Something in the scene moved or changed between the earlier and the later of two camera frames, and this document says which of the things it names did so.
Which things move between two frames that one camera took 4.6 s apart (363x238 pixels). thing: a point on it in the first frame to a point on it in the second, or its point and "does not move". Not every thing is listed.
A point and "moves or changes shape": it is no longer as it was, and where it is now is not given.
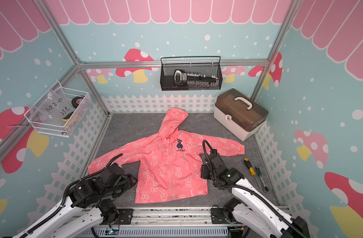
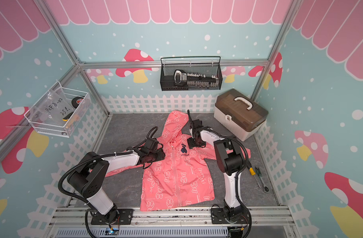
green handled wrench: x=266 y=188 does not move
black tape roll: x=76 y=100 does not move
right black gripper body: x=206 y=173 to x=192 y=143
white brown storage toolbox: x=242 y=115 does not move
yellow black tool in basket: x=67 y=116 does not move
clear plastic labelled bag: x=54 y=108 does not move
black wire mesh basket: x=190 y=73 does not move
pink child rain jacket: x=168 y=165 moves or changes shape
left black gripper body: x=124 y=185 to x=155 y=156
